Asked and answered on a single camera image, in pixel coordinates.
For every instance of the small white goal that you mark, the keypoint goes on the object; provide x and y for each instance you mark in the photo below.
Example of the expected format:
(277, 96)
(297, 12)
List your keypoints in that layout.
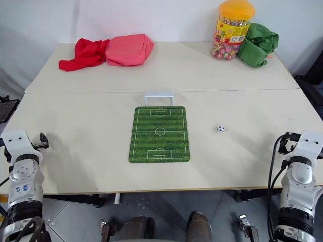
(159, 95)

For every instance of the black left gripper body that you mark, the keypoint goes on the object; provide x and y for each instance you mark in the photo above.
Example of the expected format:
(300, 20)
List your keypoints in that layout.
(35, 145)

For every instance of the red cloth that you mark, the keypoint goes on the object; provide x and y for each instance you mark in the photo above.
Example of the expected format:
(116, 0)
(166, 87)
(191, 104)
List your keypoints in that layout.
(83, 54)

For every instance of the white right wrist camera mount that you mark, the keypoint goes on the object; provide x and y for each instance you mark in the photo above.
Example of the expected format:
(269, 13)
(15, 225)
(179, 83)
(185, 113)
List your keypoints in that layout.
(308, 146)

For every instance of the pink cloth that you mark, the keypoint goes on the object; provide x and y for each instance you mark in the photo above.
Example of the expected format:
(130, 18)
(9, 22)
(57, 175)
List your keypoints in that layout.
(127, 50)

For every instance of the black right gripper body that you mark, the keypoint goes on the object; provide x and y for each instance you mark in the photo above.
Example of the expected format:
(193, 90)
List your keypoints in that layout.
(287, 147)

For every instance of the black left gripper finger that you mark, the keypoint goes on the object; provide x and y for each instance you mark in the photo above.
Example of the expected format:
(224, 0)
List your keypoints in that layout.
(45, 146)
(43, 137)

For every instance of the black mesh chair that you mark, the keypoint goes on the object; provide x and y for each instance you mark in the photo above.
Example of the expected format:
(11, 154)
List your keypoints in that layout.
(6, 108)

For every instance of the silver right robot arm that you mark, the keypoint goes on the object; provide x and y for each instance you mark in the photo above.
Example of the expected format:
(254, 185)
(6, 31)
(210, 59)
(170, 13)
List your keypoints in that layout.
(299, 191)

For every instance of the tiny soccer ball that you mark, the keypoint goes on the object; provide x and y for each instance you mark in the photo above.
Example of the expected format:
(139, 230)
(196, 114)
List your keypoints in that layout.
(220, 129)

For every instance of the small orange stick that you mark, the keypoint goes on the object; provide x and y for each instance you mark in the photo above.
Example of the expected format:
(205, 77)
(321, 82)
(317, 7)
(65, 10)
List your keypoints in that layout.
(270, 57)

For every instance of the green cloth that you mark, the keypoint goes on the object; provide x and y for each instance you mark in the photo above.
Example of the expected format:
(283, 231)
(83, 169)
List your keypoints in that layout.
(255, 48)

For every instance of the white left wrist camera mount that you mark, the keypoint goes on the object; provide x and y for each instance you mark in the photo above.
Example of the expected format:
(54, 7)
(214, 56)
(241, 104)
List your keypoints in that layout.
(17, 142)

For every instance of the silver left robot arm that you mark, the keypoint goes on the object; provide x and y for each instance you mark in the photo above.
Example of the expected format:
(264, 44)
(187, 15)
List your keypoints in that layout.
(24, 181)

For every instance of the black table base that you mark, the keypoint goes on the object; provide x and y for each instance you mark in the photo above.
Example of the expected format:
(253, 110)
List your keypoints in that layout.
(257, 194)
(75, 199)

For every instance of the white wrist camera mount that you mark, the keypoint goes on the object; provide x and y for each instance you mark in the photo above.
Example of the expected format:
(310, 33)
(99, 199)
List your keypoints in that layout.
(17, 142)
(308, 146)

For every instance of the white table leg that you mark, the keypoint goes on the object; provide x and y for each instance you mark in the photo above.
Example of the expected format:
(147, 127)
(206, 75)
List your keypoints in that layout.
(117, 198)

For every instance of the lollipop jar with yellow lid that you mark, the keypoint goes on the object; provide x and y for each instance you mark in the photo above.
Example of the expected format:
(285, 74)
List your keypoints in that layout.
(232, 30)

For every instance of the dark rounded brown shape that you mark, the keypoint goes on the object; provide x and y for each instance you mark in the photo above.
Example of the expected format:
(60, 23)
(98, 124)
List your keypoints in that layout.
(198, 227)

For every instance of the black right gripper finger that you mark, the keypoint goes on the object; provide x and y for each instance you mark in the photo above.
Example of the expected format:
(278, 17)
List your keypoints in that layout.
(282, 140)
(292, 135)

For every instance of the green soccer field mat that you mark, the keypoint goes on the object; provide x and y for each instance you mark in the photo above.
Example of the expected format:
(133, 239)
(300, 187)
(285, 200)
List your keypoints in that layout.
(159, 134)

